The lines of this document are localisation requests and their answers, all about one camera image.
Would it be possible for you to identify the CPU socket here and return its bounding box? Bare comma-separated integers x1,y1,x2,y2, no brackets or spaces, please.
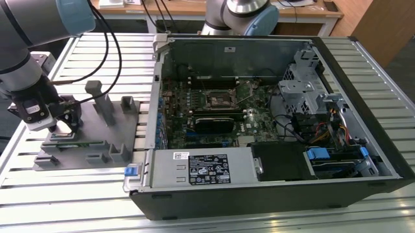
205,89,241,110

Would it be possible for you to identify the grey parts rack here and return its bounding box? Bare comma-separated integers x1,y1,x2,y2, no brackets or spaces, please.
33,80,143,172

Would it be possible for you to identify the green RAM stick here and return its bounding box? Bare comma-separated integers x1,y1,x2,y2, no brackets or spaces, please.
55,140,105,148

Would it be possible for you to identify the silver power supply unit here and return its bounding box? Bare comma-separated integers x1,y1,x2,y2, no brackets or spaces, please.
150,147,262,189

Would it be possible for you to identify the black graphics card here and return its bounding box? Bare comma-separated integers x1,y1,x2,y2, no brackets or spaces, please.
193,116,235,135

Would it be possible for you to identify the black RAM slot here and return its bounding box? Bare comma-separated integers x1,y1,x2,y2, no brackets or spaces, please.
194,115,249,121
189,76,239,81
194,113,247,117
194,109,245,113
189,79,239,84
190,82,241,87
194,111,246,115

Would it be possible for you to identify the silver finned chipset heatsink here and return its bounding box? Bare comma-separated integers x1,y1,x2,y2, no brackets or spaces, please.
238,136,257,147

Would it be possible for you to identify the green motherboard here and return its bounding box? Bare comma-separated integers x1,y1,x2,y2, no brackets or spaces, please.
161,77,283,149

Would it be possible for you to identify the black PC case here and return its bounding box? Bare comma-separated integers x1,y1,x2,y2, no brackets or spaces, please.
122,33,415,221

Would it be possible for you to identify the black plastic shroud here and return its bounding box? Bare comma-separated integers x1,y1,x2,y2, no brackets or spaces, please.
251,141,314,182

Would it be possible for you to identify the silver perforated drive cage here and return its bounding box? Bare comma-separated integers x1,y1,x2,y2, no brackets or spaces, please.
277,50,329,116

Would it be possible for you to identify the blue disk carrier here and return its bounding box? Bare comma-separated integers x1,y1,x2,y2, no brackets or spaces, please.
305,146,370,162

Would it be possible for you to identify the silver disk bay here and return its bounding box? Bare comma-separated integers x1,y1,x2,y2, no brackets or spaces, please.
304,144,381,180

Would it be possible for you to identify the wooden cabinet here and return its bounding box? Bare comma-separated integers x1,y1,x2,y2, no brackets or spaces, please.
330,0,415,70

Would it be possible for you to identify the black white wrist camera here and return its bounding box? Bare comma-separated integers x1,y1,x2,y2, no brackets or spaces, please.
7,96,59,132

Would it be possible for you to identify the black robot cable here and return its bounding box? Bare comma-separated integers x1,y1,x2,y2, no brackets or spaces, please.
47,0,115,85
63,30,123,106

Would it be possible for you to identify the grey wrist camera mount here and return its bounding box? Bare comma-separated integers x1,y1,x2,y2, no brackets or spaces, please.
30,51,57,76

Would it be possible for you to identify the grey case handle bracket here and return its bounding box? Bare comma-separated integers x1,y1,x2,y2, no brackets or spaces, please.
151,33,170,61

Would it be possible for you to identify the wooden desk white frame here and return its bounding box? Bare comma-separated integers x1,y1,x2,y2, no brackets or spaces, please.
146,0,345,37
93,5,149,21

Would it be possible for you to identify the coloured power wire bundle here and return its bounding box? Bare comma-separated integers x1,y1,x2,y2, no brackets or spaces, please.
310,108,354,146

